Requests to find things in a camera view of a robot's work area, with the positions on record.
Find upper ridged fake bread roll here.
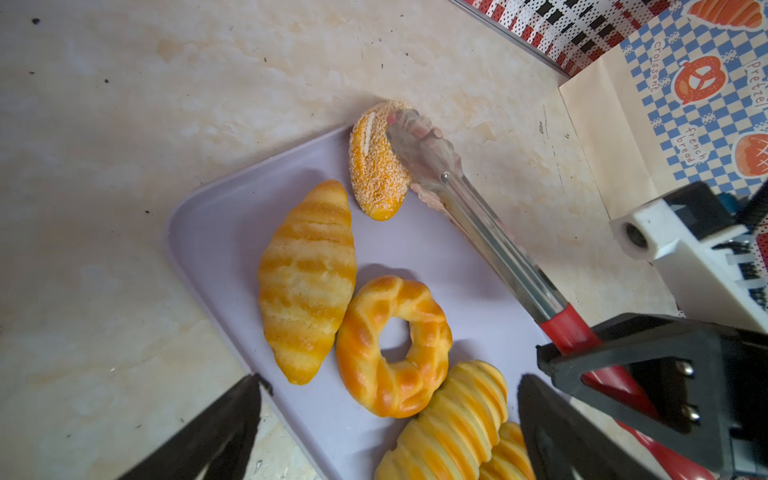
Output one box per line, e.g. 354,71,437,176
374,360,509,479

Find blue checkered paper bag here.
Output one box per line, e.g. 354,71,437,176
560,1,767,218

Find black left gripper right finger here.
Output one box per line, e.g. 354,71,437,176
517,374,656,479

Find fake croissant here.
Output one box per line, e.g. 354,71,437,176
258,180,357,385

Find lilac plastic tray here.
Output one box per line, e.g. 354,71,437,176
168,128,547,479

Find ridged fake bread roll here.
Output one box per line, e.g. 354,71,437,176
479,422,535,480
374,360,509,479

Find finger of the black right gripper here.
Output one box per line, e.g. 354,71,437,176
537,311,767,477

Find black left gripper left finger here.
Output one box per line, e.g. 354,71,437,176
122,373,273,479

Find ring shaped fake bread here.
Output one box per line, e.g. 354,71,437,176
335,275,453,419

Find steel tongs red handles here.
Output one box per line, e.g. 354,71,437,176
386,109,715,479

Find sesame fake bread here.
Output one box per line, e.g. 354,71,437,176
349,101,411,221

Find lower ridged fake bread roll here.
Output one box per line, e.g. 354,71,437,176
479,422,535,480

